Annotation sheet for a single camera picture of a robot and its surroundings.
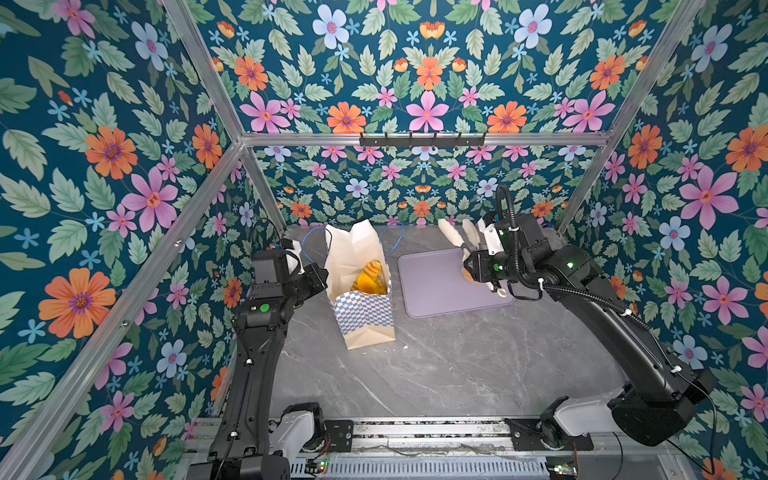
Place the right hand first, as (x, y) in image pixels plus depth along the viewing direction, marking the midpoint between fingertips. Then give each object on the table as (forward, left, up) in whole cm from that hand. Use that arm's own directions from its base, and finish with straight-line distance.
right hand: (473, 259), depth 70 cm
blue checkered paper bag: (-6, +27, -19) cm, 34 cm away
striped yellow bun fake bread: (+14, +27, -22) cm, 38 cm away
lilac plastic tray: (+13, +6, -30) cm, 34 cm away
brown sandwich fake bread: (-5, +2, +1) cm, 6 cm away
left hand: (+1, +34, -2) cm, 34 cm away
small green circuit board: (-37, +39, -34) cm, 64 cm away
